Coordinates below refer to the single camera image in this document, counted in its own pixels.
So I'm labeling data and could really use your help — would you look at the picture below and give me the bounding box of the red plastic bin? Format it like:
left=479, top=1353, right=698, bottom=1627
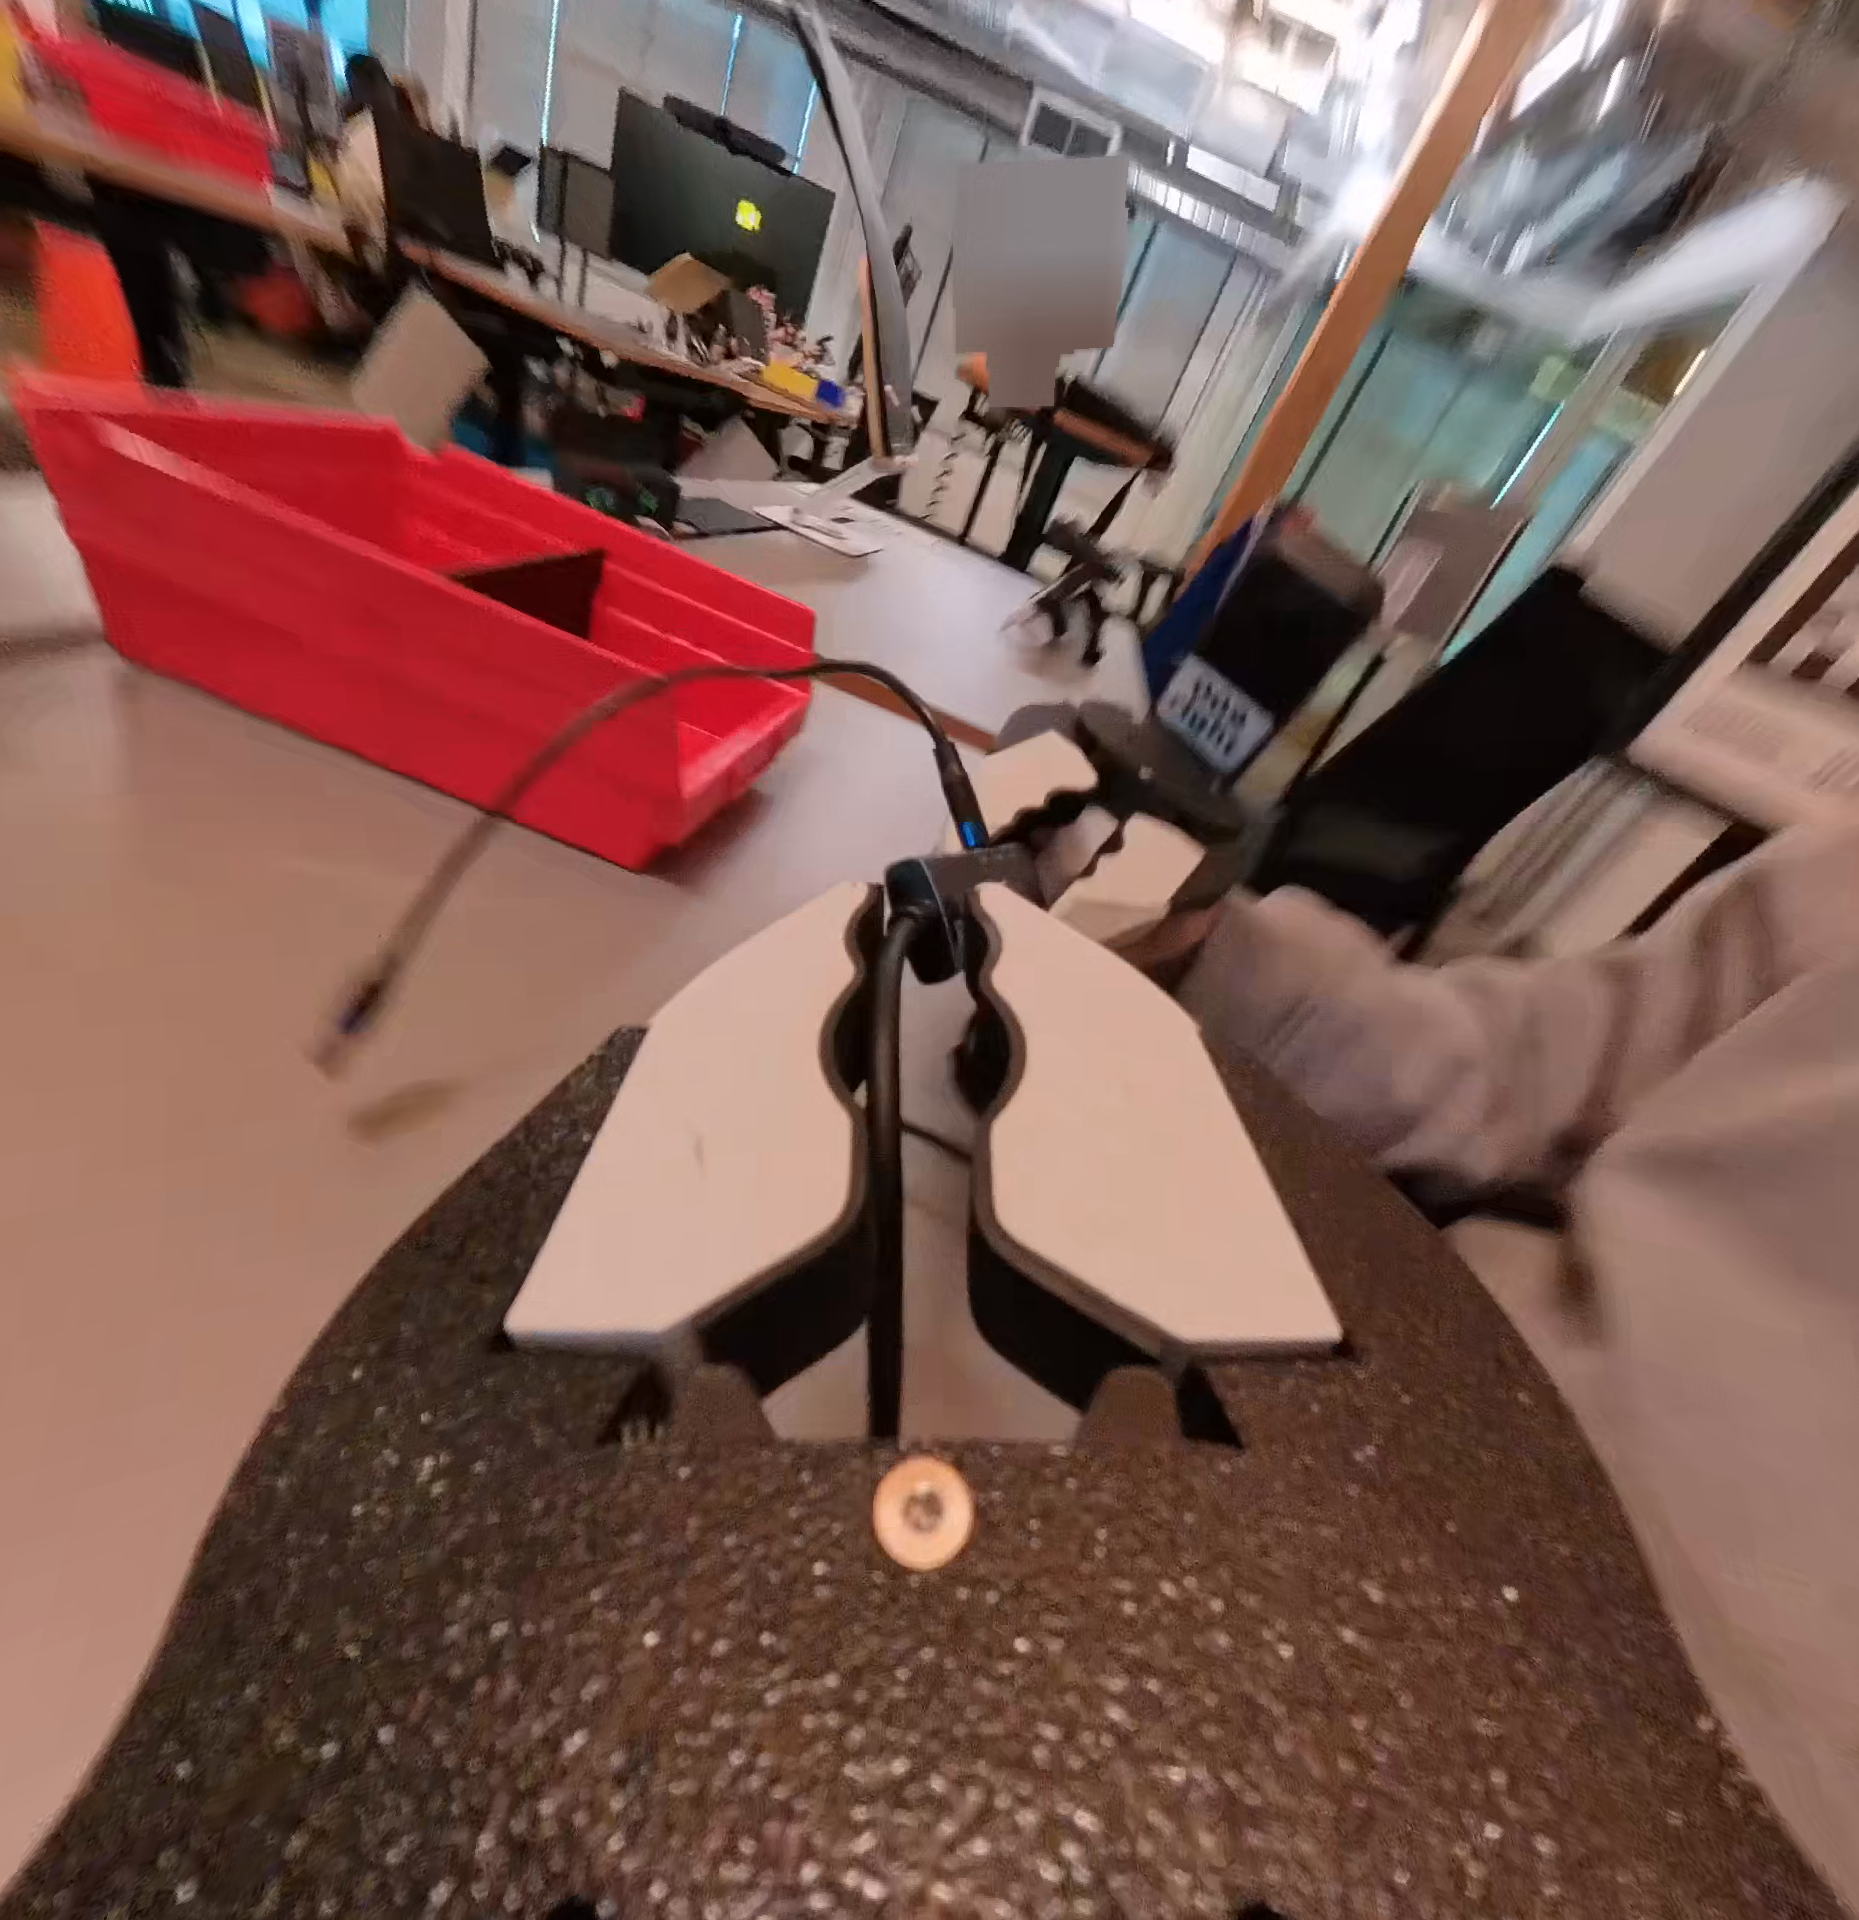
left=14, top=376, right=820, bottom=872

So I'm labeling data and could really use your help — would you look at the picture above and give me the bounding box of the person's grey hoodie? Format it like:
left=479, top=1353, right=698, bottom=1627
left=1446, top=809, right=1859, bottom=1920

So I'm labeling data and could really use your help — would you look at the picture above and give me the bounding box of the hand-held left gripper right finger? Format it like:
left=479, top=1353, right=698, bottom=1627
left=958, top=885, right=1345, bottom=1407

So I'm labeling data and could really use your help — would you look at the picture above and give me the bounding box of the thin black cable blue plug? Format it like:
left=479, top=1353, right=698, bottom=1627
left=314, top=658, right=998, bottom=1074

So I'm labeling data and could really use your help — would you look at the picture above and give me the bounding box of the black computer monitor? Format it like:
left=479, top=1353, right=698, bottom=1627
left=611, top=91, right=840, bottom=322

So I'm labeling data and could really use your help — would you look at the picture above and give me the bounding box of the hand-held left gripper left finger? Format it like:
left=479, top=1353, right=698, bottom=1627
left=504, top=882, right=883, bottom=1384

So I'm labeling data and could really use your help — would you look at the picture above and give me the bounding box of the open cardboard box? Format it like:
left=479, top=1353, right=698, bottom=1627
left=651, top=253, right=772, bottom=315

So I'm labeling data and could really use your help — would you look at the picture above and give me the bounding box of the black webcam bar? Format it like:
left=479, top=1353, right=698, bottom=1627
left=666, top=96, right=788, bottom=159

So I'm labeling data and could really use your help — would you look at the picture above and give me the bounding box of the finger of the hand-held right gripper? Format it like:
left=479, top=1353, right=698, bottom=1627
left=970, top=729, right=1101, bottom=845
left=1038, top=823, right=1216, bottom=917

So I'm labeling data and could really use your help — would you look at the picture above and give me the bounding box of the wooden post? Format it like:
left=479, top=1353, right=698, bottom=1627
left=1184, top=0, right=1560, bottom=586

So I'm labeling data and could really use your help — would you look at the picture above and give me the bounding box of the small dark monitor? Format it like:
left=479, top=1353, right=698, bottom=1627
left=540, top=142, right=616, bottom=257

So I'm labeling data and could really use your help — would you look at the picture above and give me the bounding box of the white panel stand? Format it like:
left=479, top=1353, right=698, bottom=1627
left=758, top=449, right=932, bottom=560

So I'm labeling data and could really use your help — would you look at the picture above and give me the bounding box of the person's right forearm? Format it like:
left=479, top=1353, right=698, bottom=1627
left=1176, top=809, right=1859, bottom=1200

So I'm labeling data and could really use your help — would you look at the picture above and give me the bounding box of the blue jacket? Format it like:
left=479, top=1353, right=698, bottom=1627
left=1142, top=517, right=1261, bottom=698

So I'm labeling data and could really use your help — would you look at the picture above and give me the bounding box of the black bin divider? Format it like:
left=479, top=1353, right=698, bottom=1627
left=456, top=550, right=608, bottom=638

